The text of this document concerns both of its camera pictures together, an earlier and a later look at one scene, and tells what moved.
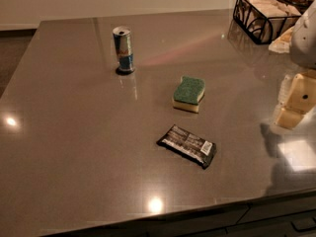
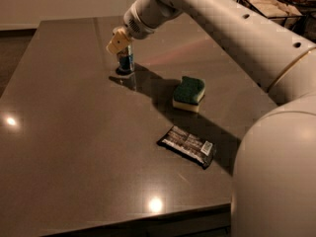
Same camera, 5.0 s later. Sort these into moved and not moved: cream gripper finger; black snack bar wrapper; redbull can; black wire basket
Moved: cream gripper finger
Not moved: black wire basket; redbull can; black snack bar wrapper
